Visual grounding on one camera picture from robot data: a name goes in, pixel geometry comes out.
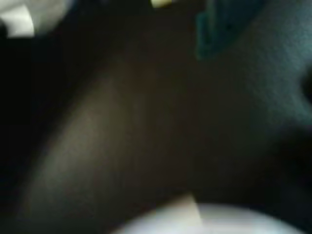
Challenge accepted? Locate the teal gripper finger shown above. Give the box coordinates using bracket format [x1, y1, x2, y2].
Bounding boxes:
[195, 0, 266, 61]

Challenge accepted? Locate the white round container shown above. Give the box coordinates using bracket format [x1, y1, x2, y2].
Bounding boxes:
[112, 202, 308, 234]

